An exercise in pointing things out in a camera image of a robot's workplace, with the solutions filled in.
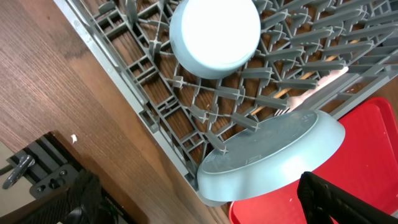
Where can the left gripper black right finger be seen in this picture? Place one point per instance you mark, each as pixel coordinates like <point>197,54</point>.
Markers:
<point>323,202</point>

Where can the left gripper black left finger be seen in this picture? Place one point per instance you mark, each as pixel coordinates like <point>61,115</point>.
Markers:
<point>78,202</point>

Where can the large light blue plate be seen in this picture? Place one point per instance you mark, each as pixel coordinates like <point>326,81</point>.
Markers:
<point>276,155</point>

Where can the white plastic fork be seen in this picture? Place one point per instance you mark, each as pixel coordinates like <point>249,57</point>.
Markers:
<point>295,101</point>

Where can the small blue bowl with crumbs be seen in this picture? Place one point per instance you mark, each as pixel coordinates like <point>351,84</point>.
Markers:
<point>211,39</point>

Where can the grey dishwasher rack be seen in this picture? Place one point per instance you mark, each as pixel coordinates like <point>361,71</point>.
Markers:
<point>191,116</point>

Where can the red plastic tray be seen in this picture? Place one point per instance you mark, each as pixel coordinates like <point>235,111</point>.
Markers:
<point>365,166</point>

